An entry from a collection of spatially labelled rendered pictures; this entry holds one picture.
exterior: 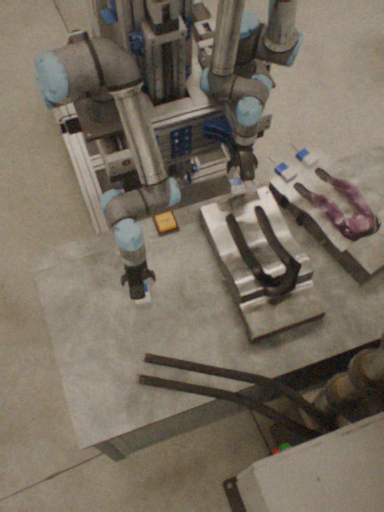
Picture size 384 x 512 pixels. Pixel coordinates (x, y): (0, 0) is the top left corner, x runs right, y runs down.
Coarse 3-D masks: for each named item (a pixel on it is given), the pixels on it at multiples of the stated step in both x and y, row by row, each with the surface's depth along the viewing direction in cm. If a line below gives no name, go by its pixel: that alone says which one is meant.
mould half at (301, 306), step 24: (264, 192) 196; (216, 216) 191; (240, 216) 191; (216, 240) 188; (264, 240) 188; (288, 240) 187; (240, 264) 181; (264, 264) 179; (240, 288) 175; (312, 288) 183; (240, 312) 183; (264, 312) 179; (288, 312) 179; (312, 312) 179; (264, 336) 179
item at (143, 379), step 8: (136, 376) 173; (144, 376) 173; (152, 376) 173; (144, 384) 173; (152, 384) 172; (160, 384) 171; (168, 384) 170; (176, 384) 170; (184, 384) 170; (192, 384) 170; (192, 392) 169; (200, 392) 168; (208, 392) 167; (216, 392) 167
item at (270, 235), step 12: (228, 216) 192; (264, 216) 192; (228, 228) 189; (264, 228) 190; (240, 240) 189; (276, 240) 188; (240, 252) 186; (276, 252) 183; (288, 252) 182; (252, 264) 181; (288, 264) 181; (300, 264) 177; (264, 276) 178; (288, 276) 182; (264, 288) 175; (276, 288) 182; (288, 288) 180
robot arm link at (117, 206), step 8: (112, 192) 152; (120, 192) 153; (136, 192) 152; (104, 200) 152; (112, 200) 151; (120, 200) 151; (128, 200) 151; (136, 200) 151; (104, 208) 152; (112, 208) 150; (120, 208) 150; (128, 208) 150; (136, 208) 151; (144, 208) 152; (112, 216) 149; (120, 216) 149; (128, 216) 149; (136, 216) 153; (112, 224) 149
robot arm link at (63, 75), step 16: (64, 48) 132; (80, 48) 132; (48, 64) 130; (64, 64) 130; (80, 64) 131; (96, 64) 132; (48, 80) 131; (64, 80) 131; (80, 80) 133; (96, 80) 135; (48, 96) 136; (64, 96) 135; (80, 96) 175
